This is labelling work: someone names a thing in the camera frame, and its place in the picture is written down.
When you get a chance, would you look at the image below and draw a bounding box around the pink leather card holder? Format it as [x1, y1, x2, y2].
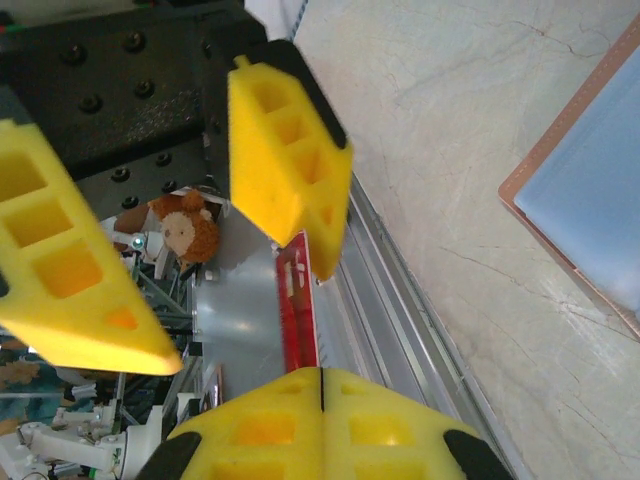
[498, 12, 640, 344]

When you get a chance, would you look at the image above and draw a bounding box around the aluminium mounting rail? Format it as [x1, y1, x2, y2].
[289, 0, 531, 480]

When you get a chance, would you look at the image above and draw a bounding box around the grey metal panel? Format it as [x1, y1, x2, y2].
[192, 219, 351, 401]

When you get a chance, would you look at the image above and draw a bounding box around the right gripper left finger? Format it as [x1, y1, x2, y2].
[134, 367, 325, 480]

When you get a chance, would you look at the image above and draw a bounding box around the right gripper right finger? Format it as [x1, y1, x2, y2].
[322, 367, 516, 480]

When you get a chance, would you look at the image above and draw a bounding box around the brown plush monkey toy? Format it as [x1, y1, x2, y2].
[113, 188, 221, 264]

